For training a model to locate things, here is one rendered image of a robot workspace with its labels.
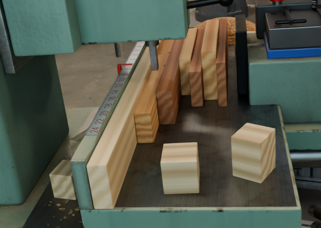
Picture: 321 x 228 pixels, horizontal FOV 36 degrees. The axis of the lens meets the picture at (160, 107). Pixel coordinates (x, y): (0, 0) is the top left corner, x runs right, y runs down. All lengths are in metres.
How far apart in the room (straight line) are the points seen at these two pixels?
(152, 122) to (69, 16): 0.16
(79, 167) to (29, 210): 0.24
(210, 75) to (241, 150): 0.21
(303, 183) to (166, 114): 1.15
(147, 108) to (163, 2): 0.13
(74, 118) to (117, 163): 0.44
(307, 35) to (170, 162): 0.27
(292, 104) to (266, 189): 0.20
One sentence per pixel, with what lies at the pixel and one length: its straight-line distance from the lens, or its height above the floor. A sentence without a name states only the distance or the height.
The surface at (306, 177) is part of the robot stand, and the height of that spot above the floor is 0.23.
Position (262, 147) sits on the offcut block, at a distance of 0.49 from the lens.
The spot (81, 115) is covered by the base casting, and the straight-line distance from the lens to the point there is 0.94.
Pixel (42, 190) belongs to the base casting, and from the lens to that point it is 0.74.
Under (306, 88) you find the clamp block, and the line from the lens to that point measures 0.67.
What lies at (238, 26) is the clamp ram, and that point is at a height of 1.00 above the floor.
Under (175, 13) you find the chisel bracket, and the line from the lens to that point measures 0.62.
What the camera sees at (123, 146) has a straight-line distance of 0.53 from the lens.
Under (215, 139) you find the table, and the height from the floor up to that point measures 0.90.
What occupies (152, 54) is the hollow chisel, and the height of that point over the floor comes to 0.97.
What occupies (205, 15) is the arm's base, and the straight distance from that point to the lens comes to 1.39.
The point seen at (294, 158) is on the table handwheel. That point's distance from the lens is 0.72.
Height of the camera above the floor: 1.18
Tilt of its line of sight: 24 degrees down
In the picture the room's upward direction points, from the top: 6 degrees counter-clockwise
